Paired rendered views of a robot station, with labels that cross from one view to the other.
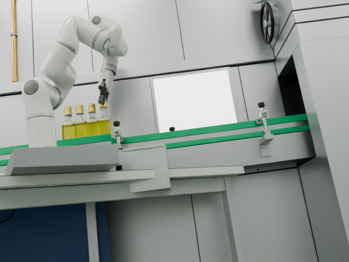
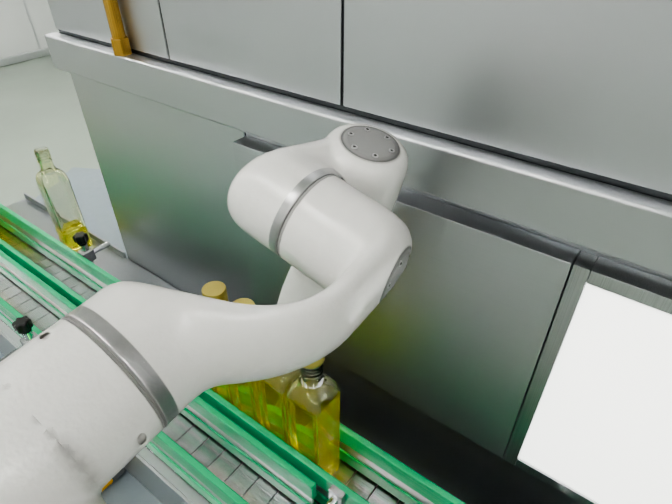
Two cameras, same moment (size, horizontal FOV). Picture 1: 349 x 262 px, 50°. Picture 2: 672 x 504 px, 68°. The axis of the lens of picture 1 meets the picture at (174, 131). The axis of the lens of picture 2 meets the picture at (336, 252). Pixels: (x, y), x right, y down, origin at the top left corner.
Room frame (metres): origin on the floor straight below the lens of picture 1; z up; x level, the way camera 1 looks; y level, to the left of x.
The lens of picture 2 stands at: (1.39, 0.04, 1.62)
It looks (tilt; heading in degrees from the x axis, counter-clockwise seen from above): 37 degrees down; 38
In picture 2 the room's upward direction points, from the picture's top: straight up
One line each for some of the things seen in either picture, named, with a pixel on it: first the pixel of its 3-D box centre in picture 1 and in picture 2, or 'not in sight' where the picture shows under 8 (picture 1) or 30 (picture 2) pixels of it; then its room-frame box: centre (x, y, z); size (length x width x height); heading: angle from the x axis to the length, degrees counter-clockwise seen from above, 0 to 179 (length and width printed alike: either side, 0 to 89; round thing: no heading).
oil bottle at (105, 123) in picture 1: (106, 137); (314, 428); (1.70, 0.32, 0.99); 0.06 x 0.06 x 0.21; 1
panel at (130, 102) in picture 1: (149, 108); (520, 362); (1.84, 0.11, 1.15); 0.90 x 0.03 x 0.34; 91
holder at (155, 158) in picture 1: (147, 166); not in sight; (1.51, 0.13, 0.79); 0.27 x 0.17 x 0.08; 1
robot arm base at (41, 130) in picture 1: (42, 140); not in sight; (1.26, 0.46, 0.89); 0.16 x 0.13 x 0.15; 26
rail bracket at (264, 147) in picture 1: (264, 128); not in sight; (1.59, -0.39, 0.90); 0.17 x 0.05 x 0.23; 1
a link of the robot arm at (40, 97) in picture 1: (40, 100); not in sight; (1.28, 0.48, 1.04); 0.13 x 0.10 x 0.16; 171
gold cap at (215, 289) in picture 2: (67, 111); (215, 299); (1.70, 0.50, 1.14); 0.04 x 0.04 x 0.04
